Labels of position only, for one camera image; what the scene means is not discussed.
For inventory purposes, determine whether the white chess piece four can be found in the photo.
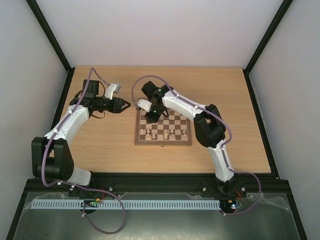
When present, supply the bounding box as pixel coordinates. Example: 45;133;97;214
182;134;188;141

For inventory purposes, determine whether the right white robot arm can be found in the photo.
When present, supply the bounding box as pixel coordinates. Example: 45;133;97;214
137;81;236;196

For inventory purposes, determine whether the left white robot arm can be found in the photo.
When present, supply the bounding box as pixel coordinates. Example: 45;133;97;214
31;79;131;187

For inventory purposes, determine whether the wooden chess board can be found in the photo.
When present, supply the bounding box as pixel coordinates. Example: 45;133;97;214
134;109;192;147

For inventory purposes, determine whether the metal front tray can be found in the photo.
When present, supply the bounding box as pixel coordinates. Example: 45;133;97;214
8;192;300;240

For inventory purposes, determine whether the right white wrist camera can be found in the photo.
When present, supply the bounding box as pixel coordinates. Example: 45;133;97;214
136;99;152;113

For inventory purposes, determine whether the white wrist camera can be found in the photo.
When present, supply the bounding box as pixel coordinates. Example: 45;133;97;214
104;83;121;100
136;99;152;113

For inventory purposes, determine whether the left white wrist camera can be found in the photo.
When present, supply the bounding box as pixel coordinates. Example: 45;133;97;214
104;83;121;100

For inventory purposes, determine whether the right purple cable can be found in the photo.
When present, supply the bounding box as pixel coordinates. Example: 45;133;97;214
131;74;262;216

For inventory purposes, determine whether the purple cable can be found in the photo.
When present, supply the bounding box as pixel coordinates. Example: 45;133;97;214
41;67;126;235
131;74;262;216

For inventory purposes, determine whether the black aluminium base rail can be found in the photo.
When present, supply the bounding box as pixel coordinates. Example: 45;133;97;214
24;172;292;198

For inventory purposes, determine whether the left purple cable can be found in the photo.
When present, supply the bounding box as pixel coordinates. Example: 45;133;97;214
41;67;126;235

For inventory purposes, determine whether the left black frame post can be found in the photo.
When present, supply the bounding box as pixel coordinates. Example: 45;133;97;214
26;0;76;73

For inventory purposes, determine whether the black frame post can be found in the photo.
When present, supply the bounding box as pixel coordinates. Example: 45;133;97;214
243;0;295;73
26;0;76;73

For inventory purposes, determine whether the grey slotted cable duct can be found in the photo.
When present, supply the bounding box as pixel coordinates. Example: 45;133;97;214
30;199;221;211

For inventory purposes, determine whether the right black frame post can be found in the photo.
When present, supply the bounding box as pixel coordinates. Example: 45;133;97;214
243;0;295;73

